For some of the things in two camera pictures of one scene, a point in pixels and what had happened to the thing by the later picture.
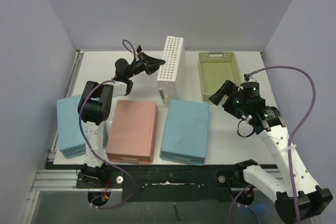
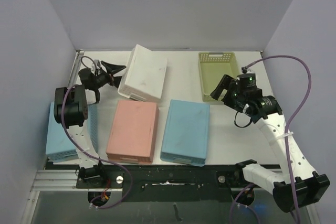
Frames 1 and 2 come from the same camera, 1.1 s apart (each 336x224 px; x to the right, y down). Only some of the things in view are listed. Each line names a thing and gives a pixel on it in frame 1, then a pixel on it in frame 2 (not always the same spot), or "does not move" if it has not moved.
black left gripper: x=151 y=64 → x=112 y=68
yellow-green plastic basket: x=215 y=68 does not move
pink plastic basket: x=132 y=136 does not move
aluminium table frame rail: x=55 y=180 does not move
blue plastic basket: x=185 y=134 does not move
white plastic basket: x=171 y=78 → x=144 y=78
